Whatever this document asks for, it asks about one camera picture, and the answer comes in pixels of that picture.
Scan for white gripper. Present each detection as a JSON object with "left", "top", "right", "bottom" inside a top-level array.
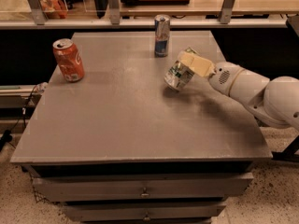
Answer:
[{"left": 179, "top": 51, "right": 244, "bottom": 96}]

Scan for crushed white 7up can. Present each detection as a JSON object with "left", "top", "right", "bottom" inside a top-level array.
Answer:
[{"left": 164, "top": 48, "right": 197, "bottom": 91}]

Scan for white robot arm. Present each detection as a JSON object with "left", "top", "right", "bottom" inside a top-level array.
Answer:
[{"left": 178, "top": 51, "right": 299, "bottom": 130}]

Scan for blue silver energy drink can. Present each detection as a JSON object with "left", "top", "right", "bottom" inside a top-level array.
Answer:
[{"left": 154, "top": 14, "right": 170, "bottom": 57}]

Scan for orange soda can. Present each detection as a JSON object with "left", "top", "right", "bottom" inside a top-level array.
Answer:
[{"left": 52, "top": 38, "right": 85, "bottom": 82}]

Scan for black stand leg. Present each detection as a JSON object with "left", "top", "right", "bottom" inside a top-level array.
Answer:
[{"left": 272, "top": 136, "right": 299, "bottom": 162}]

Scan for orange snack bag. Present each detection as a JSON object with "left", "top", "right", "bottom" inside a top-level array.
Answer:
[{"left": 39, "top": 0, "right": 67, "bottom": 19}]

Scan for grey upper drawer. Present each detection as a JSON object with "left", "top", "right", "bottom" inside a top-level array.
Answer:
[{"left": 33, "top": 173, "right": 253, "bottom": 202}]

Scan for grey drawer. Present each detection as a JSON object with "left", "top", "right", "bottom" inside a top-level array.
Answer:
[
  {"left": 64, "top": 202, "right": 225, "bottom": 222},
  {"left": 33, "top": 173, "right": 253, "bottom": 202}
]

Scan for grey lower drawer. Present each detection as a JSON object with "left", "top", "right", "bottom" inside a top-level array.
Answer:
[{"left": 64, "top": 202, "right": 225, "bottom": 222}]

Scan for metal railing frame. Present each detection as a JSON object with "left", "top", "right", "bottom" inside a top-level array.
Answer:
[{"left": 0, "top": 0, "right": 286, "bottom": 30}]

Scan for black cable on floor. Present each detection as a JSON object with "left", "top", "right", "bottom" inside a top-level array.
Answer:
[{"left": 0, "top": 84, "right": 38, "bottom": 151}]

